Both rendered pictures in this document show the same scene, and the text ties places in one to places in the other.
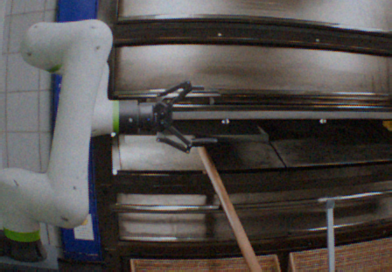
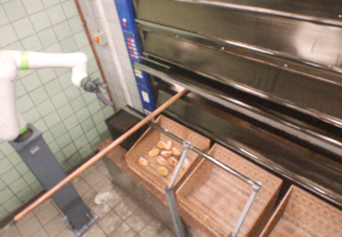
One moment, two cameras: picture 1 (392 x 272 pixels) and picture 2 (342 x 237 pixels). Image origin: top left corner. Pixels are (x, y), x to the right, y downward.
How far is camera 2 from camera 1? 2.71 m
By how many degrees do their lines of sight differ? 57
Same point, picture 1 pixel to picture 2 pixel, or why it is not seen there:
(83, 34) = not seen: outside the picture
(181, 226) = (176, 109)
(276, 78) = (201, 64)
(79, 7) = (122, 8)
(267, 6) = (193, 24)
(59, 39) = not seen: outside the picture
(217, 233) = (187, 118)
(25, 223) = not seen: hidden behind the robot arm
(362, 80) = (251, 79)
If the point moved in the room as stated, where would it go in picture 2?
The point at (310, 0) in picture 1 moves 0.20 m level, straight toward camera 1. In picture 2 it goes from (219, 21) to (189, 33)
